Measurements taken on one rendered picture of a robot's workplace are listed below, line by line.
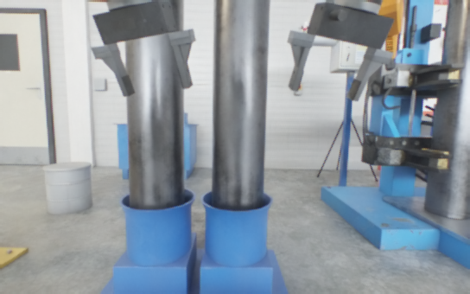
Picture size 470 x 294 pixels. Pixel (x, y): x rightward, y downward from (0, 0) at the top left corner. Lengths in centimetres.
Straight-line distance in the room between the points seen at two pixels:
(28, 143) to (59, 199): 236
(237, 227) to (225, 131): 35
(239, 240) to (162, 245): 28
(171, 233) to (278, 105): 272
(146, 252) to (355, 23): 91
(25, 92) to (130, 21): 390
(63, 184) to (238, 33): 160
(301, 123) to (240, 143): 268
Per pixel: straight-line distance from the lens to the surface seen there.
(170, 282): 101
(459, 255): 169
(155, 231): 93
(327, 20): 46
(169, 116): 87
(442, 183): 182
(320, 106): 355
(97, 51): 54
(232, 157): 83
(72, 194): 203
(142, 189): 91
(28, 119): 432
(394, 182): 218
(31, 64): 430
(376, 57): 53
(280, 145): 340
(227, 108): 82
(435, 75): 170
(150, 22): 47
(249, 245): 92
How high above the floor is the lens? 69
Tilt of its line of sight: 7 degrees down
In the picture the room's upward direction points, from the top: 1 degrees clockwise
